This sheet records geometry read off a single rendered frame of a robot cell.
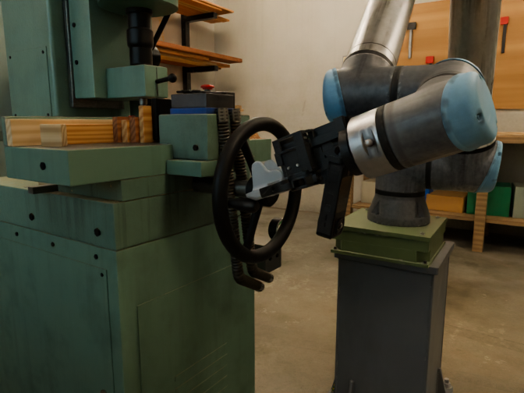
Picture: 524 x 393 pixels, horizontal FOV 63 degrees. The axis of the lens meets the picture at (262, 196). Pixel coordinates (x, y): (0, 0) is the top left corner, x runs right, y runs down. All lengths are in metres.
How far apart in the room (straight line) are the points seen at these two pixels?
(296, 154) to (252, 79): 4.23
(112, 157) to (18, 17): 0.58
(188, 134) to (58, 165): 0.25
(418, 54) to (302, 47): 1.14
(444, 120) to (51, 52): 0.90
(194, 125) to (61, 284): 0.44
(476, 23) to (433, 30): 3.01
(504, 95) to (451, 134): 3.51
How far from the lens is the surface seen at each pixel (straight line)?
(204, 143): 0.84
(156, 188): 0.88
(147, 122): 0.97
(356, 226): 1.31
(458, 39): 1.20
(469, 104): 0.54
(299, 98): 4.55
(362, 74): 0.70
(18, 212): 1.12
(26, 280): 1.15
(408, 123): 0.56
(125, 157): 0.83
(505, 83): 4.06
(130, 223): 0.85
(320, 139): 0.63
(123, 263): 0.85
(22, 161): 0.89
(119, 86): 1.08
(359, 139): 0.58
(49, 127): 0.86
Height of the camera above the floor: 0.94
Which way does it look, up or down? 10 degrees down
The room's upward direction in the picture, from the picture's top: straight up
